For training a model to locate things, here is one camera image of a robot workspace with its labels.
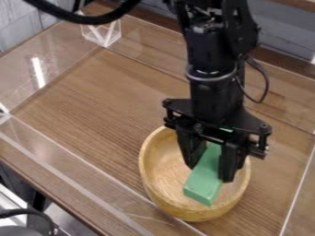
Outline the black cable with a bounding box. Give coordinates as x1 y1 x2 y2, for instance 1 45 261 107
0 208 60 236

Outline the clear acrylic tray enclosure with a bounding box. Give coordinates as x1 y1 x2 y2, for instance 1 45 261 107
0 17 315 236

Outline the green rectangular block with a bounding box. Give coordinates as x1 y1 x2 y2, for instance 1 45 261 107
181 127 235 207

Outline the thick black cable hose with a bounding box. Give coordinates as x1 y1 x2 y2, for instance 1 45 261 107
23 0 143 26

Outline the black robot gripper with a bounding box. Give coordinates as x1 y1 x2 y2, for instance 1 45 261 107
163 65 272 183

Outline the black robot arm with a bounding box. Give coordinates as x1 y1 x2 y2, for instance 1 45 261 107
163 0 272 183

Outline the brown wooden bowl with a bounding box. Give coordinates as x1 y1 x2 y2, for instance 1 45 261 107
137 126 251 222

